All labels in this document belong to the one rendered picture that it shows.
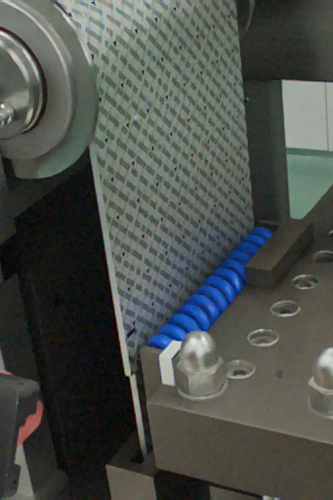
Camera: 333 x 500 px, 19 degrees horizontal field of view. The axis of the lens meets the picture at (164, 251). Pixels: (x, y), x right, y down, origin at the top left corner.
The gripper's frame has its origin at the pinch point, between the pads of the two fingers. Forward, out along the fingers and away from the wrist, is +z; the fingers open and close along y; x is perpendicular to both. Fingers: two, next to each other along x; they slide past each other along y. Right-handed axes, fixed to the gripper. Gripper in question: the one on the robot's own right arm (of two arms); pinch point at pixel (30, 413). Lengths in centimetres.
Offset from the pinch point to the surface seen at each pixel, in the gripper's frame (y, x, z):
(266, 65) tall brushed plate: -0.8, 30.9, 32.0
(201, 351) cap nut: 8.3, 5.6, 7.2
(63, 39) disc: 0.0, 24.4, -2.6
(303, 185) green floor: -85, 43, 276
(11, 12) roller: -3.4, 25.7, -4.0
